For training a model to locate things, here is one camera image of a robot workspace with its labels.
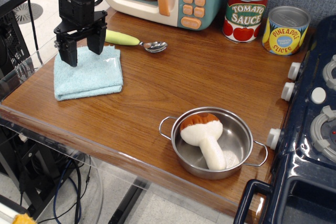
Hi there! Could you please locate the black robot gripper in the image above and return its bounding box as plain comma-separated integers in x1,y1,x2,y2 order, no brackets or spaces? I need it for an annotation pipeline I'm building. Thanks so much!
54,0,107,67

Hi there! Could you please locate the light blue cloth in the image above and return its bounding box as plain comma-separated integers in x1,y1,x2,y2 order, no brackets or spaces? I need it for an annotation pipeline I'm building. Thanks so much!
54,46,123,101

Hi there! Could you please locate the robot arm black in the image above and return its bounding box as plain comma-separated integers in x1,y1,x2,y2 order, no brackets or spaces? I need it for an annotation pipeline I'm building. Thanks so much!
54,0,107,67

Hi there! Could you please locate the clear acrylic table guard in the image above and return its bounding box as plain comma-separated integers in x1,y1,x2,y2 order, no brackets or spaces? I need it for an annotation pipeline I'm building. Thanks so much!
0,11,237,209

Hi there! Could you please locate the plush mushroom toy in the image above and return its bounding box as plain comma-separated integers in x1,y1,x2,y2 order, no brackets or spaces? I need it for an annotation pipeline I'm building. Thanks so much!
180,112,227,170

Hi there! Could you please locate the stainless steel pot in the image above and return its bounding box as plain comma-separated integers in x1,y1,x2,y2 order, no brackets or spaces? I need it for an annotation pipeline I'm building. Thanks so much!
166,106,257,180

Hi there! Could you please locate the tomato sauce can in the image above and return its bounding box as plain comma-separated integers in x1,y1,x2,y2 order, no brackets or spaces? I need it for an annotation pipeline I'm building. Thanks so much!
223,0,268,42

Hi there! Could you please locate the black table leg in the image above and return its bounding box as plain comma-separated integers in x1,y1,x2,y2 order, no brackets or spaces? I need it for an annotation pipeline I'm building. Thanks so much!
108,177,149,224

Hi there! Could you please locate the pineapple slices can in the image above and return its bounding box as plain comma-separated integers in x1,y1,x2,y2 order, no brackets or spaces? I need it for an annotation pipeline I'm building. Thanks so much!
262,6,311,56

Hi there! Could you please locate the dark blue toy stove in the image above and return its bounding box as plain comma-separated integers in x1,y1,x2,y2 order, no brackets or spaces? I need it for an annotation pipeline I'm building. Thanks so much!
234,16,335,223

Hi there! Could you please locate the green handled metal spoon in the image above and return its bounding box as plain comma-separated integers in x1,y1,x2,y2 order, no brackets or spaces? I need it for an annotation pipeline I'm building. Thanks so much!
105,30,168,53

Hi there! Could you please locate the black cable under table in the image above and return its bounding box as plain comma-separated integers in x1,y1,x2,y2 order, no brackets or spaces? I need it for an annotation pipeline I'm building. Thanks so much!
36,155,92,224

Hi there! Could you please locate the blue cable under table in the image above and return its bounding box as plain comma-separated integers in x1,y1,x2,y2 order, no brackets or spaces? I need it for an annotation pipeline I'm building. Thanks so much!
52,159,82,224

